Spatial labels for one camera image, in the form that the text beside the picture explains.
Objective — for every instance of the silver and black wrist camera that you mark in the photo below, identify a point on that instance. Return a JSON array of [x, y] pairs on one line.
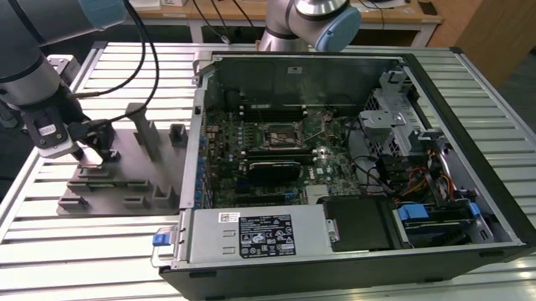
[[52, 144]]

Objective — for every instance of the CPU socket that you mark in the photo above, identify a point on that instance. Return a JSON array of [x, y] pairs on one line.
[[283, 137]]

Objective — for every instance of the black graphics card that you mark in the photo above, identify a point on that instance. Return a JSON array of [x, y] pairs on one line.
[[274, 174]]

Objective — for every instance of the grey parts rack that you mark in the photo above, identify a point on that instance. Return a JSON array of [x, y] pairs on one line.
[[125, 163]]

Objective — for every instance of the silver chipset heat sink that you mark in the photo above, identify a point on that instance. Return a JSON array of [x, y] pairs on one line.
[[318, 193]]

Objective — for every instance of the metal drive cage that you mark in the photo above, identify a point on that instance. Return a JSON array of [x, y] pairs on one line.
[[385, 119]]

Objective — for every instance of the RAM slot with white latch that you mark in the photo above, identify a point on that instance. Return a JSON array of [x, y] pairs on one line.
[[271, 108], [271, 114], [280, 151], [280, 158]]

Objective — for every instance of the black phone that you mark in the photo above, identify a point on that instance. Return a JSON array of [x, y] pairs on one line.
[[427, 7]]

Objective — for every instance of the black plastic shroud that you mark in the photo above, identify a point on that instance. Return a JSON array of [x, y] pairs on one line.
[[359, 222]]

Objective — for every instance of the silver case bracket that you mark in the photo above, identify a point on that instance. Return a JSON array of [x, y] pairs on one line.
[[203, 59]]

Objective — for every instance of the wooden desk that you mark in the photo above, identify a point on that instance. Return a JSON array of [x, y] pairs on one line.
[[389, 15]]

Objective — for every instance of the blue case latch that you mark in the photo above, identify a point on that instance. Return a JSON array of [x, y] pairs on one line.
[[159, 239]]

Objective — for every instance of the wooden cabinet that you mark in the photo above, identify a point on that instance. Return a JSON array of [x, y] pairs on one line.
[[481, 31]]

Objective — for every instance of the blue disk carrier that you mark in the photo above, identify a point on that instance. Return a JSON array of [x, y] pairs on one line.
[[411, 212]]

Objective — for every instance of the blue plastic clip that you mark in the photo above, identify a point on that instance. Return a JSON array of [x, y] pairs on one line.
[[473, 210]]

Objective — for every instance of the black PC case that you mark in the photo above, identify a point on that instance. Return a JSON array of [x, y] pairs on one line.
[[292, 282]]

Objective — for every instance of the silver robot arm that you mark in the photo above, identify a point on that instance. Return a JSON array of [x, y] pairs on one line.
[[29, 78]]

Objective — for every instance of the green motherboard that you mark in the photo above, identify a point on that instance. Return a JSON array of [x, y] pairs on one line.
[[338, 175]]

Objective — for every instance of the white box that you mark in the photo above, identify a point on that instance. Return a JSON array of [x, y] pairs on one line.
[[174, 2], [149, 3]]

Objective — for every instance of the silver power supply unit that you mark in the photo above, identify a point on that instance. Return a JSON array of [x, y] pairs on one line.
[[208, 238]]

